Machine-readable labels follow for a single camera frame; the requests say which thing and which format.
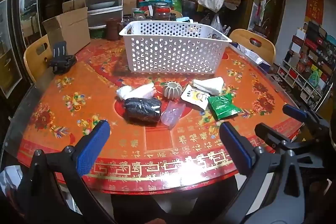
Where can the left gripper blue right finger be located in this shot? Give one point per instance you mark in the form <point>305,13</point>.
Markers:
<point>238,147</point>

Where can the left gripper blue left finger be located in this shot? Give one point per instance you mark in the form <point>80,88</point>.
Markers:
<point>90,146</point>

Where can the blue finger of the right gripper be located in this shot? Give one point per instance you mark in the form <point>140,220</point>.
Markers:
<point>294,113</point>
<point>270,136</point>

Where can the green foil packet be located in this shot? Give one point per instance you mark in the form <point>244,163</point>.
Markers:
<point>222,106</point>

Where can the yellow cartoon white packet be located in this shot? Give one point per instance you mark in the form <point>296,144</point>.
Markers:
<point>195,97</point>

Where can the white tissue pack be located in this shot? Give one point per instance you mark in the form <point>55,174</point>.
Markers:
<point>212,86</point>

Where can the black knitted fabric bundle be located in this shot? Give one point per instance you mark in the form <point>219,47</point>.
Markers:
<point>143,109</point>

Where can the small white bundle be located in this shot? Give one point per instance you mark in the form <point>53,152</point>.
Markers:
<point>123,91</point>

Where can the clear purple plastic pouch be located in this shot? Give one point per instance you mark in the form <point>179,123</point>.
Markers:
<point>172,114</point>

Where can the long white roll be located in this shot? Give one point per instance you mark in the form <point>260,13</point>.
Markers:
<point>145,92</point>

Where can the white ribbed round ball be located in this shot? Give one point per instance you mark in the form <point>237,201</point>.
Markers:
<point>172,90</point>

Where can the white cube shelf unit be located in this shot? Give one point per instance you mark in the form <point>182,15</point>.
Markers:
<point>312,96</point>

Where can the right wooden chair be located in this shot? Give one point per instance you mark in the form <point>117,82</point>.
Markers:
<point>256,43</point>

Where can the wooden chair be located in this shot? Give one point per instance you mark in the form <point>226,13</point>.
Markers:
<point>37,57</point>
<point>256,43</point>

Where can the red floral tablecloth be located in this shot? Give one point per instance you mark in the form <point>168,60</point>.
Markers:
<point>136,158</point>

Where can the black phone stand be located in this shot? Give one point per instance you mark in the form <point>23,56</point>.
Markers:
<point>61,62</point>

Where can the left wooden chair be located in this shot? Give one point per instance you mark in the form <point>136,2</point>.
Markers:
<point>37,57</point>

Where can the white perforated plastic basket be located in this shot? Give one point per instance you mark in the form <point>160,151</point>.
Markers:
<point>155,46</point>

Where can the brown cardboard box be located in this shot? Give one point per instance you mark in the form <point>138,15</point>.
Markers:
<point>71,27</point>

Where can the brown ceramic mug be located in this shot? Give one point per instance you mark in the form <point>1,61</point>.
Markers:
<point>113,28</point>

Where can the red lid glass jar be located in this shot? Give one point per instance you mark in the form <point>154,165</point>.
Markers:
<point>162,11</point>

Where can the red wall poster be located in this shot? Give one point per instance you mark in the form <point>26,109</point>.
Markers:
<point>314,11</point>

